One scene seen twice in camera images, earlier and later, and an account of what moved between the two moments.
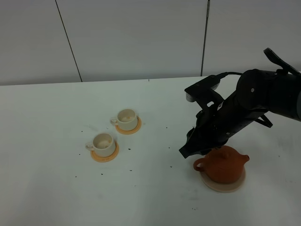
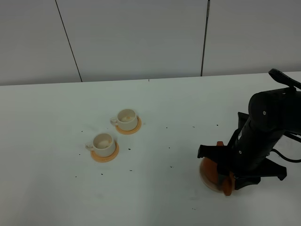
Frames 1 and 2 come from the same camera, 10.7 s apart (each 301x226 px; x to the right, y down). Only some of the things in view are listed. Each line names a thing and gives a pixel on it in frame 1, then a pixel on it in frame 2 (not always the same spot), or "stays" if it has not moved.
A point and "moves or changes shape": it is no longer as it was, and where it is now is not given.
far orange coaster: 131,131 stays
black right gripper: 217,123 -> 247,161
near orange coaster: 105,159 stays
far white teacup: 126,119 stays
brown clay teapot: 223,165 moves or changes shape
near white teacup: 103,144 stays
